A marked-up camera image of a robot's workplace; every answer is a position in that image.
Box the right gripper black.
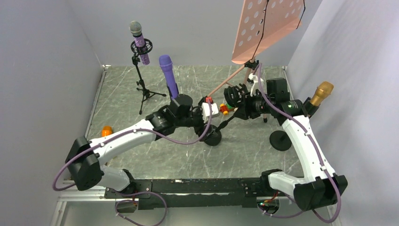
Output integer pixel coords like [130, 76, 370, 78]
[233, 90, 274, 120]

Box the black shock mount desk stand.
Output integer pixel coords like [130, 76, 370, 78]
[204, 83, 248, 146]

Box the black tripod mic stand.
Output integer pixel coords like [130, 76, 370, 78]
[130, 39, 168, 115]

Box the glitter purple silver microphone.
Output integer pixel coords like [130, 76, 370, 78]
[129, 21, 150, 65]

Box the orange microphone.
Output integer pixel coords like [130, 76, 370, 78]
[101, 126, 113, 137]

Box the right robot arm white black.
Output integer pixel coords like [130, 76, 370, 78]
[223, 78, 348, 211]

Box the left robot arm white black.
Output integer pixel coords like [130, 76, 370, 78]
[60, 94, 213, 198]

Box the black round stand right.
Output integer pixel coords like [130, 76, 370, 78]
[269, 130, 292, 152]

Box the gold microphone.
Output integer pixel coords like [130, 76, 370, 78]
[310, 81, 334, 106]

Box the black round base mic stand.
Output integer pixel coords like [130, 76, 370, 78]
[168, 86, 179, 99]

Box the pink music stand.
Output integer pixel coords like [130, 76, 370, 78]
[204, 0, 307, 123]

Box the colourful toy block car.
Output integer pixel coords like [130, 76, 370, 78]
[219, 104, 237, 115]

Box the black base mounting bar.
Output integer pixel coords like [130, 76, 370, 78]
[104, 178, 281, 210]

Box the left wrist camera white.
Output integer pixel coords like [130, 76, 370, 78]
[201, 97, 220, 122]

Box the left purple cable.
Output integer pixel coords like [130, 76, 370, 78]
[52, 103, 214, 192]

